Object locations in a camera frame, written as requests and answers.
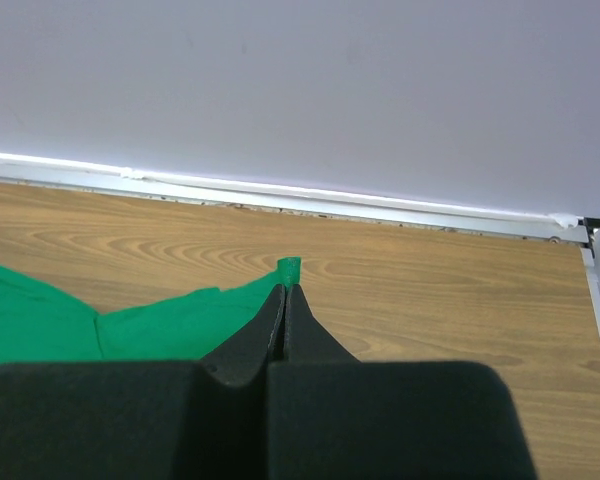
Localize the white aluminium back rail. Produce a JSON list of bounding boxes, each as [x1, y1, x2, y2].
[[0, 153, 597, 245]]

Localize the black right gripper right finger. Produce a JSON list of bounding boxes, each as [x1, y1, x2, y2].
[[267, 286, 537, 479]]

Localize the green t-shirt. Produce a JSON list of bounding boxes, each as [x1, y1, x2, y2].
[[0, 257, 301, 364]]

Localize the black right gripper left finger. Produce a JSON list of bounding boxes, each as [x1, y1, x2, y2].
[[0, 286, 286, 479]]

